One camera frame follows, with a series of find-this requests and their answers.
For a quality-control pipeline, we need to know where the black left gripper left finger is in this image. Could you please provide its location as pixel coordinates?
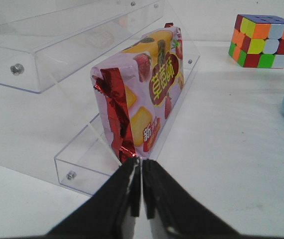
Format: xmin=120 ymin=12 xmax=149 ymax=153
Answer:
xmin=47 ymin=157 xmax=141 ymax=236

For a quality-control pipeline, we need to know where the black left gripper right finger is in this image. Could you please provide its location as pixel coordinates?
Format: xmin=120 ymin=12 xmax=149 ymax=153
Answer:
xmin=142 ymin=159 xmax=239 ymax=236

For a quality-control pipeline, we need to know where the clear acrylic left shelf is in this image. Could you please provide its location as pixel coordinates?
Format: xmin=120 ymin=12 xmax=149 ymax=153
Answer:
xmin=0 ymin=0 xmax=200 ymax=195

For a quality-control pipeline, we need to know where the multicolour puzzle cube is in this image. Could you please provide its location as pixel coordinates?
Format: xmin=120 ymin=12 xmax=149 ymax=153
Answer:
xmin=228 ymin=14 xmax=284 ymax=69

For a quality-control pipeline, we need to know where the pink strawberry cake packet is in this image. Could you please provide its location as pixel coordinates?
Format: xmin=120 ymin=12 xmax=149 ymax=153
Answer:
xmin=90 ymin=23 xmax=185 ymax=162

